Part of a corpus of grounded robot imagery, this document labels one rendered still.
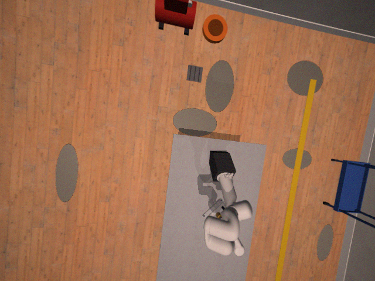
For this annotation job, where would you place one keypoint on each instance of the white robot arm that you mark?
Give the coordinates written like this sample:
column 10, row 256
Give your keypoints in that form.
column 221, row 234

